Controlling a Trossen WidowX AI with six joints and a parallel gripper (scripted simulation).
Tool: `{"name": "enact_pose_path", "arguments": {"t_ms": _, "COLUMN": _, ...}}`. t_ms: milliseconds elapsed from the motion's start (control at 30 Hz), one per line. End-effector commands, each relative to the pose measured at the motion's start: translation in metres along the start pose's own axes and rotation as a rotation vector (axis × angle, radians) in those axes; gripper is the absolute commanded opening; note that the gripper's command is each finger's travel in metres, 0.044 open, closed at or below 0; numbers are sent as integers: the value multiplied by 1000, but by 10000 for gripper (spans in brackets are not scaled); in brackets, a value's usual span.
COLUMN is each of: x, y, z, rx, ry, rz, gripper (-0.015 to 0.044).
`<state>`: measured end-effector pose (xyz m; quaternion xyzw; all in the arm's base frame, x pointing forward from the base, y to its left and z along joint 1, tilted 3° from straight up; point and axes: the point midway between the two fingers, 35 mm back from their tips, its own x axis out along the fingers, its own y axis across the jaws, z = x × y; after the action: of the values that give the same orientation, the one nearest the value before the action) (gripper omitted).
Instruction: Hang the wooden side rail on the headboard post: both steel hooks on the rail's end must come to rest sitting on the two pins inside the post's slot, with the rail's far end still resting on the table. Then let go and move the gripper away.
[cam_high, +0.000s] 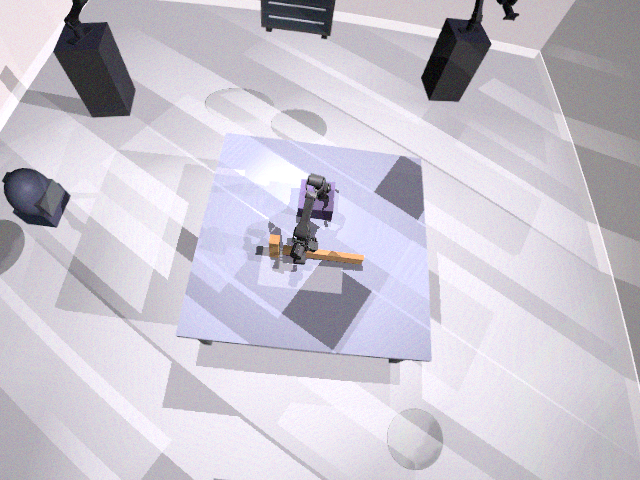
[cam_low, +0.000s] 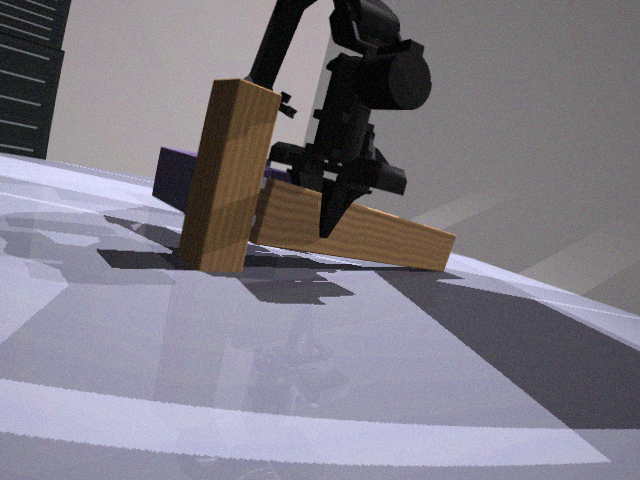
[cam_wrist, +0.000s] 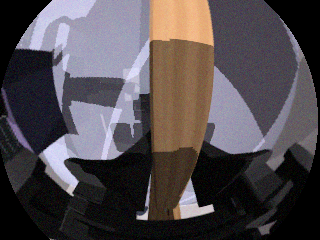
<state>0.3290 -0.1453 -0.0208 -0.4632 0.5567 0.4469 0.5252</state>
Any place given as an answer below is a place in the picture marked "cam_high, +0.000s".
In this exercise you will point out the wooden post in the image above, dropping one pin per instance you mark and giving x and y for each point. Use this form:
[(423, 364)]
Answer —
[(274, 243)]

